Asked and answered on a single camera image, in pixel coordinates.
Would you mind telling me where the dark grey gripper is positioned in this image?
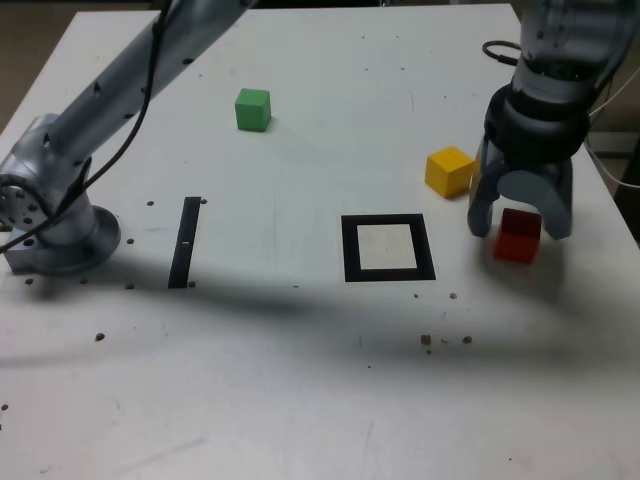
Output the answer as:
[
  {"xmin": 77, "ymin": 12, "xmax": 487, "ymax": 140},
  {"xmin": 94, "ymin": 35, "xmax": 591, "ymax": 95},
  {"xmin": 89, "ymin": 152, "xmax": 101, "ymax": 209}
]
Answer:
[{"xmin": 466, "ymin": 136, "xmax": 575, "ymax": 242}]

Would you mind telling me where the red cube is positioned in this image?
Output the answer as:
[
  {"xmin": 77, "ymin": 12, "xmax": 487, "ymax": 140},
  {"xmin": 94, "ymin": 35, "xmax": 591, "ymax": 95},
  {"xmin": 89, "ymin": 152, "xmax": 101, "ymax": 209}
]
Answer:
[{"xmin": 493, "ymin": 207, "xmax": 544, "ymax": 265}]

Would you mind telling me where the yellow cube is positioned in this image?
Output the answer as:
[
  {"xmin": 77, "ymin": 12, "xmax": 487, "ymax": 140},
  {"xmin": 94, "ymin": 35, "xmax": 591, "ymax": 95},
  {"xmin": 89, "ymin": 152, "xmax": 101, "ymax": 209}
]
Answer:
[{"xmin": 424, "ymin": 145, "xmax": 476, "ymax": 200}]

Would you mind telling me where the green cube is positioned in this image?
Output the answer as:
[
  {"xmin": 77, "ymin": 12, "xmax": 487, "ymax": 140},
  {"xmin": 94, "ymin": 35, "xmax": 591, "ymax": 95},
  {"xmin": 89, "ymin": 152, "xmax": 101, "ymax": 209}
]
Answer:
[{"xmin": 234, "ymin": 88, "xmax": 273, "ymax": 133}]

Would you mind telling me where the black tape square outline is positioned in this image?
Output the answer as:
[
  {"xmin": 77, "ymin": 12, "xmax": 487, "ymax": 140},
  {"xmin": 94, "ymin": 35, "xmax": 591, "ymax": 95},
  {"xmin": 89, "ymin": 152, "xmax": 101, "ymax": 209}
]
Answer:
[{"xmin": 340, "ymin": 213, "xmax": 437, "ymax": 283}]

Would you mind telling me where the light grey background box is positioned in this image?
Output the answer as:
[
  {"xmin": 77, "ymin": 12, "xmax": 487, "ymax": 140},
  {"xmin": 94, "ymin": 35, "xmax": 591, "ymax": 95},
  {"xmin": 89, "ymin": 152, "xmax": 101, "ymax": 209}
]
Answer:
[{"xmin": 584, "ymin": 131, "xmax": 640, "ymax": 153}]

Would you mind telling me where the black tape strip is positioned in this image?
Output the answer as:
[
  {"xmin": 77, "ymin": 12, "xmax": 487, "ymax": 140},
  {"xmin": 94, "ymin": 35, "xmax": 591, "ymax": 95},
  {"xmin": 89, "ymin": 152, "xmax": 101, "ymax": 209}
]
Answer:
[{"xmin": 167, "ymin": 196, "xmax": 202, "ymax": 290}]

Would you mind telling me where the white background cable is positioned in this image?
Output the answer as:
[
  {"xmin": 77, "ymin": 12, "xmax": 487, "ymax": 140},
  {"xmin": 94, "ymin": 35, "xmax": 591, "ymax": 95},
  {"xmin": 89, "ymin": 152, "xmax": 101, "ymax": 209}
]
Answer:
[{"xmin": 585, "ymin": 67, "xmax": 640, "ymax": 189}]

